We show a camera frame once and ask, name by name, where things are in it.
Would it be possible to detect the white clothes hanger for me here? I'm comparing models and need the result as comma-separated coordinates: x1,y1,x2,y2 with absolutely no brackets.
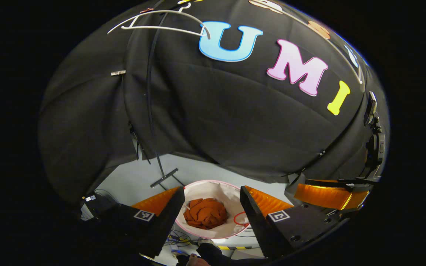
107,4,212,40

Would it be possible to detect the person's dark clothing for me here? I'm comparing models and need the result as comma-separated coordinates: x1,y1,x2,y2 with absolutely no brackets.
175,242,267,266

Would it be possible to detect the orange corduroy jacket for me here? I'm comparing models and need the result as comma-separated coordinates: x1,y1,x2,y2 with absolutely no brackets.
183,198,229,230

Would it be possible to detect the white laundry hamper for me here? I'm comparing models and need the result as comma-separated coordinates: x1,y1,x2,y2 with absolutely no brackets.
175,180,253,240

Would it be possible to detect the bundle of floor cables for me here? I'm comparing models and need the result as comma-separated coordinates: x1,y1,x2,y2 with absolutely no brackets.
164,228,200,249

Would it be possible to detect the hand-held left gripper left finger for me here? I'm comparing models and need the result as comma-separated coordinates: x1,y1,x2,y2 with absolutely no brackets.
95,187,186,259

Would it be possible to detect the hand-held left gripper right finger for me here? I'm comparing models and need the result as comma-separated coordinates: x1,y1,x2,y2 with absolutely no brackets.
240,185,348,259

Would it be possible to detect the black equipment box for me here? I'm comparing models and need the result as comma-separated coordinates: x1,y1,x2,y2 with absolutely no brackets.
81,192,119,221

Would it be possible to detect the black camera on stand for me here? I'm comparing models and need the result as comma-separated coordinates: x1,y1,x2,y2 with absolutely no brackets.
362,91,386,178

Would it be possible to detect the black clothes rack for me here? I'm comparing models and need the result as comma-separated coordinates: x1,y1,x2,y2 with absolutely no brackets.
146,10,179,189

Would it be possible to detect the black backdrop cloth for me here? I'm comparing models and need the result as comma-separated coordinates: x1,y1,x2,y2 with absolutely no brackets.
38,0,388,207

